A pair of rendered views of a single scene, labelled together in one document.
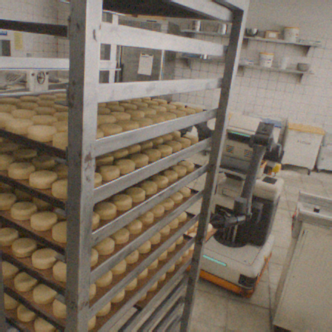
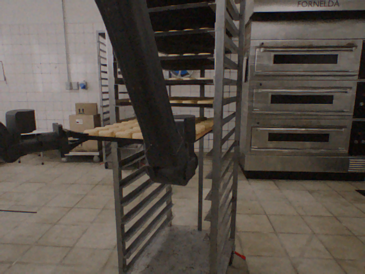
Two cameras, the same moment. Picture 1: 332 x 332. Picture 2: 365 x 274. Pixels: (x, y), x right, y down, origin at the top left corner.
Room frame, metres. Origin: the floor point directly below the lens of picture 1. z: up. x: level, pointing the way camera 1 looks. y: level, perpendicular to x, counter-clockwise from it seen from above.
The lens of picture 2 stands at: (2.14, -0.05, 1.11)
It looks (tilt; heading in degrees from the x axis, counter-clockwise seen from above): 11 degrees down; 172
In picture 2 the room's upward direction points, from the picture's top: straight up
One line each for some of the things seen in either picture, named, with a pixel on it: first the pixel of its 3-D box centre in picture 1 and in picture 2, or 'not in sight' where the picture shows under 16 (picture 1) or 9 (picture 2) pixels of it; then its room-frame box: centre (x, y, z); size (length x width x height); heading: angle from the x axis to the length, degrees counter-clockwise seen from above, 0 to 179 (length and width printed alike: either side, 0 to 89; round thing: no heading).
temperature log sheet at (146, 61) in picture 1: (145, 64); not in sight; (5.33, 0.46, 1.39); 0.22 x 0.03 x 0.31; 77
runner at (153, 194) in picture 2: not in sight; (153, 194); (0.75, 0.01, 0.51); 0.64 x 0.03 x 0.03; 152
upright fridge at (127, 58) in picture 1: (127, 81); not in sight; (5.84, 0.79, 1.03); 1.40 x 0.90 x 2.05; 77
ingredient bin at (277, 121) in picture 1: (259, 139); not in sight; (5.44, -1.58, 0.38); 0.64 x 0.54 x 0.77; 167
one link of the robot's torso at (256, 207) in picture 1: (238, 212); not in sight; (2.15, -0.59, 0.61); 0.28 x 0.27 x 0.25; 62
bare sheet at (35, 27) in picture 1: (101, 37); not in sight; (0.83, 0.18, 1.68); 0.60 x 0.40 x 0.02; 152
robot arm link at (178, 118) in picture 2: not in sight; (176, 144); (1.62, 0.02, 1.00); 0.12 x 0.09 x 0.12; 151
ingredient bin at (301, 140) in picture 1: (299, 146); not in sight; (5.30, -2.22, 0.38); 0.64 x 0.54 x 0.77; 165
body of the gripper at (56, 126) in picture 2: (227, 221); (50, 141); (1.34, -0.32, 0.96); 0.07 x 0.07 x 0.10; 32
